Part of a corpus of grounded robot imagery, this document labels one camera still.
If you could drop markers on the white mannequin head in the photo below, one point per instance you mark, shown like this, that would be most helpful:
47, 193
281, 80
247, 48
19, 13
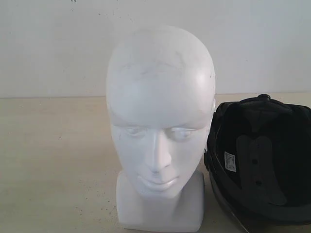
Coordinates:
160, 96

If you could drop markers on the black helmet with tinted visor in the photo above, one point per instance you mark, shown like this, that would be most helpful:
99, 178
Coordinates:
258, 157

